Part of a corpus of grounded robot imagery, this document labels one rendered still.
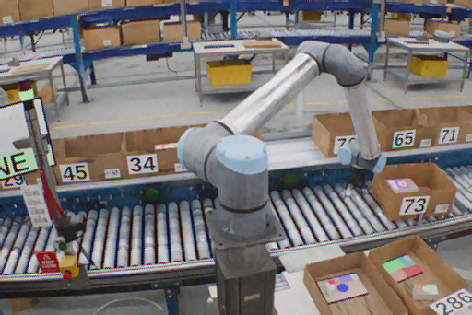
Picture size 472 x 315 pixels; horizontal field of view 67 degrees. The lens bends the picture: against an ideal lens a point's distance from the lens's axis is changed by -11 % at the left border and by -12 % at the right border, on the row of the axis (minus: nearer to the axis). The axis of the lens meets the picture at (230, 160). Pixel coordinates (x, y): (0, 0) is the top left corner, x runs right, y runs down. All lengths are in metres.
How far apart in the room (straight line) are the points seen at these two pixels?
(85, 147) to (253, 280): 1.52
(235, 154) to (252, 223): 0.22
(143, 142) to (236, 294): 1.36
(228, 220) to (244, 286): 0.26
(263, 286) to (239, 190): 0.39
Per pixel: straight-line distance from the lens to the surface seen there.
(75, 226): 1.63
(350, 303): 1.68
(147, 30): 6.29
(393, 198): 2.12
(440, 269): 1.90
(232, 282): 1.31
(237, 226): 1.19
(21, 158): 1.70
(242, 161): 1.10
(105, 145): 2.49
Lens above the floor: 1.99
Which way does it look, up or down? 28 degrees down
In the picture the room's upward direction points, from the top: 2 degrees counter-clockwise
